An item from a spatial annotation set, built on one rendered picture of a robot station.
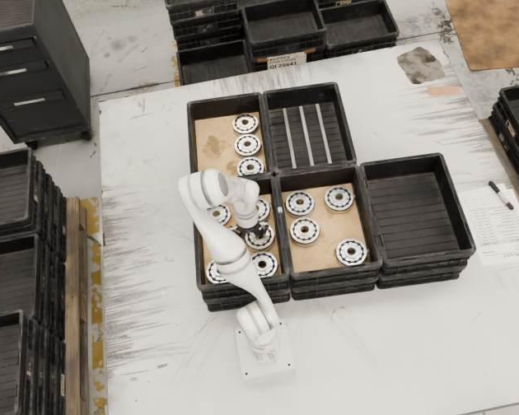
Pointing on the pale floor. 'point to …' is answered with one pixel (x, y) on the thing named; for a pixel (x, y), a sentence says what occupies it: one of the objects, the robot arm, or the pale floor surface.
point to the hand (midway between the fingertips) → (250, 237)
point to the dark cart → (35, 72)
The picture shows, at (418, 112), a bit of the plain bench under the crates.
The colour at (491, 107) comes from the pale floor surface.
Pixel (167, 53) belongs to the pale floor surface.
